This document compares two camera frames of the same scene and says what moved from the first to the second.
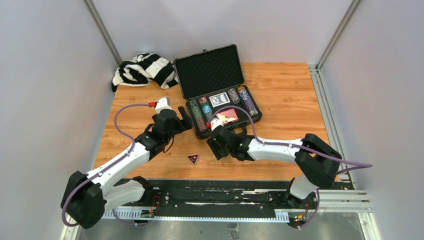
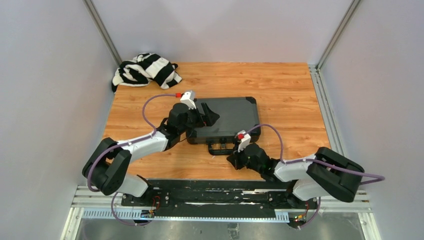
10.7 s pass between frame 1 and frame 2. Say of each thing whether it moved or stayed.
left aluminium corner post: stayed
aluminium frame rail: stayed
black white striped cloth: stayed
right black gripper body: moved
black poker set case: moved
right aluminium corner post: stayed
